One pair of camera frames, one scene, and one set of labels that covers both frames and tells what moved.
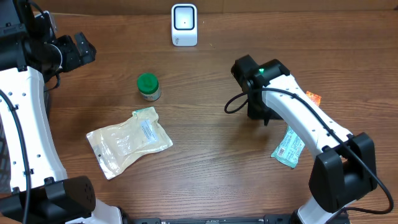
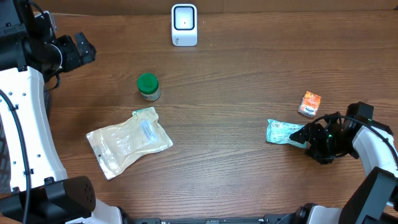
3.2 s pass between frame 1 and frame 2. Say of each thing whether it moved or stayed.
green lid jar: stayed
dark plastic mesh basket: stayed
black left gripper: stayed
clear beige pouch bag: stayed
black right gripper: moved
